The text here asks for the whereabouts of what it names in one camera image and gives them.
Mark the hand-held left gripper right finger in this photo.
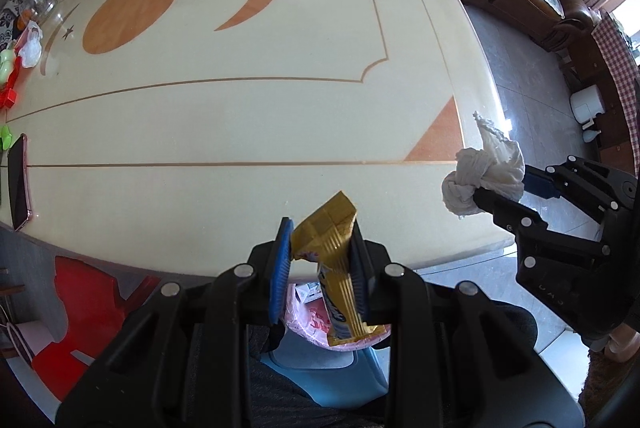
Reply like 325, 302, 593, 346
349, 223, 586, 428

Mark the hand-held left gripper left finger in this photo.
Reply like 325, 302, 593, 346
55, 217, 296, 428

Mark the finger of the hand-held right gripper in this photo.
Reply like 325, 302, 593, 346
523, 155, 640, 221
472, 188, 548, 236

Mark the white tissue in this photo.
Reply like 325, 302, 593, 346
441, 110, 526, 219

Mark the gold snack wrapper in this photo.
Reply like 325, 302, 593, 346
291, 190, 391, 349

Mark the bin with pink bag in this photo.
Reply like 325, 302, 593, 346
284, 280, 396, 354

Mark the person's right hand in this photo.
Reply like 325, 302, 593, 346
602, 320, 640, 361

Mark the white round appliance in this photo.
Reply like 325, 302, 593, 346
570, 85, 606, 125

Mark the light blue stool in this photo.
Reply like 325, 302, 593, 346
260, 333, 391, 409

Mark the red white checked cloth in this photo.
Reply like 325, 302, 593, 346
592, 8, 640, 143

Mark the red plastic stool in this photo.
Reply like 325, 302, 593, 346
30, 255, 163, 404

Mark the black smartphone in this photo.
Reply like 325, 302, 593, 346
7, 133, 33, 233

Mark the red plastic tray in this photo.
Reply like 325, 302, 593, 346
0, 42, 26, 109

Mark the crumpled white plastic wrapper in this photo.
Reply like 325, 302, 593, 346
14, 20, 45, 68

